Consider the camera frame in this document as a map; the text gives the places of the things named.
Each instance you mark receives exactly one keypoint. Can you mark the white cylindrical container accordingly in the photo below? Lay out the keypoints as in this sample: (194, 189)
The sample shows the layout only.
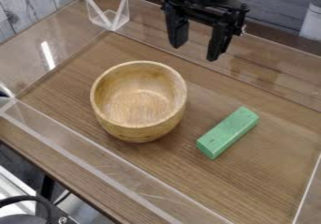
(310, 29)

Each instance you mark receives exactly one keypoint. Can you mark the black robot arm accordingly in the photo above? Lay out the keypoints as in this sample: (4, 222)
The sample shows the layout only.
(223, 15)

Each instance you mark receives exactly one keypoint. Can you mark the clear acrylic corner bracket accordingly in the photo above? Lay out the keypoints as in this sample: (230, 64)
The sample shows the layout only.
(108, 19)

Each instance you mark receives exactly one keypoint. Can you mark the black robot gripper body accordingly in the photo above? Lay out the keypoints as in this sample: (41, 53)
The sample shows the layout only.
(212, 11)

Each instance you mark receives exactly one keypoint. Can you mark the black metal table leg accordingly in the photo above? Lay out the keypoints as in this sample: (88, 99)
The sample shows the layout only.
(47, 187)

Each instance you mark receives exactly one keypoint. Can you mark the light brown wooden bowl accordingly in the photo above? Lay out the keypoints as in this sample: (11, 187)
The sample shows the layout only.
(138, 99)

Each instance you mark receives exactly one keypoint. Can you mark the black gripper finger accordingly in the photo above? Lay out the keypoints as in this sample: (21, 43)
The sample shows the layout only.
(219, 40)
(178, 25)

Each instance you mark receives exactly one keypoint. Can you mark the green rectangular block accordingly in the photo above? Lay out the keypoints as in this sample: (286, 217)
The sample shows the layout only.
(218, 139)

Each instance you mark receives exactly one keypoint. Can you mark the clear acrylic tray wall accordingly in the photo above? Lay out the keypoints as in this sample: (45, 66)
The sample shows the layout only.
(162, 181)

